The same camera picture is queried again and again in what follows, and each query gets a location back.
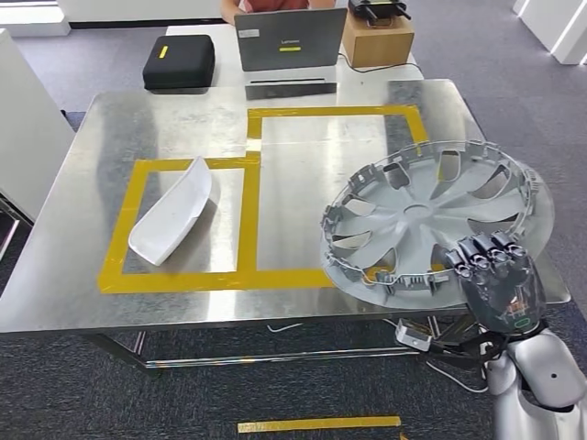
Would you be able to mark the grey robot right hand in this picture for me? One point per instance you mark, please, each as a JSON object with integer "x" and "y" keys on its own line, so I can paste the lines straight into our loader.
{"x": 505, "y": 297}

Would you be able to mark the grey plastic wheel cover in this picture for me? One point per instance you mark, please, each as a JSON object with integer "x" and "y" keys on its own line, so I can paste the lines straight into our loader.
{"x": 412, "y": 212}

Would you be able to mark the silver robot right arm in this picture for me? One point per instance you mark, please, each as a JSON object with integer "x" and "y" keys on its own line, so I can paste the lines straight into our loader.
{"x": 545, "y": 370}

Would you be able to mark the white curved plastic part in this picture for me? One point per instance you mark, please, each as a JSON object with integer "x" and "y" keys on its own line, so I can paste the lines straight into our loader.
{"x": 169, "y": 212}

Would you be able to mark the yellow floor tape strip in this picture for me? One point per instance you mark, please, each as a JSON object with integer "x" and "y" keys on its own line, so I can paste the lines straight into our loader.
{"x": 321, "y": 424}

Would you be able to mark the white block fixtures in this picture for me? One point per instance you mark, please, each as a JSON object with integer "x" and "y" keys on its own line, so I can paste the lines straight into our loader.
{"x": 563, "y": 30}

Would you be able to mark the brown cardboard box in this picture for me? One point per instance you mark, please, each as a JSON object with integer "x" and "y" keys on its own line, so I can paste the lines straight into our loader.
{"x": 376, "y": 42}

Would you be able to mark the black device on box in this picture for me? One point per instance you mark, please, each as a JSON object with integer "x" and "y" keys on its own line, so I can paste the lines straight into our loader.
{"x": 376, "y": 9}

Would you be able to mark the grey laptop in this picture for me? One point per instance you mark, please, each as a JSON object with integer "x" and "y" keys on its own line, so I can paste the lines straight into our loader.
{"x": 288, "y": 36}

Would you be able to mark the person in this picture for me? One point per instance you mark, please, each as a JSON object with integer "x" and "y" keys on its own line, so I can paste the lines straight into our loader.
{"x": 275, "y": 5}

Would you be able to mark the white desk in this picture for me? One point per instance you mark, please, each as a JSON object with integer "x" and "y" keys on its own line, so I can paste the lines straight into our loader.
{"x": 224, "y": 61}

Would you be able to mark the black zip case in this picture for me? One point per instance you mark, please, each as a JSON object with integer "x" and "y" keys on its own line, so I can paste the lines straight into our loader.
{"x": 179, "y": 61}

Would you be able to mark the white cabinet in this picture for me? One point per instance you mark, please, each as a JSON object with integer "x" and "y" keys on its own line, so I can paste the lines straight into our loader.
{"x": 27, "y": 121}

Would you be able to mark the white low ledge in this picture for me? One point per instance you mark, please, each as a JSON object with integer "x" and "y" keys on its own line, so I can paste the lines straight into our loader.
{"x": 32, "y": 24}

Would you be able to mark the steel workbench leg frame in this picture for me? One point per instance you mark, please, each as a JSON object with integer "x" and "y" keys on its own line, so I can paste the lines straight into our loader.
{"x": 275, "y": 357}

